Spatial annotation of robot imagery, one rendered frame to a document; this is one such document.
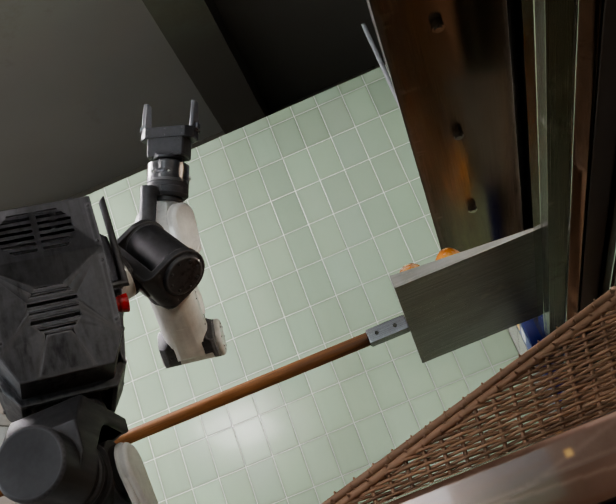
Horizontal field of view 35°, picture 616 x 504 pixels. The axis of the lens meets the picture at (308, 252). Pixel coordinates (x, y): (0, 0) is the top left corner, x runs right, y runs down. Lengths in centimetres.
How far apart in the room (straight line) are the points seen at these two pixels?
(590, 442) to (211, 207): 344
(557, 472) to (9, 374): 131
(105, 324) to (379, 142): 225
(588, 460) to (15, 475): 121
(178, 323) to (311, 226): 177
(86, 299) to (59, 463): 29
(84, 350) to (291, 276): 204
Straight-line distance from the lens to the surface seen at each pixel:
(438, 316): 215
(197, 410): 220
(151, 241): 183
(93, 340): 162
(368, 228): 359
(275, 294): 358
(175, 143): 210
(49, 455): 150
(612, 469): 38
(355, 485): 122
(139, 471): 167
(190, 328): 194
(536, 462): 38
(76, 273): 164
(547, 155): 148
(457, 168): 201
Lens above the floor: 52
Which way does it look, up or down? 24 degrees up
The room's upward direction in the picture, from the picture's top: 21 degrees counter-clockwise
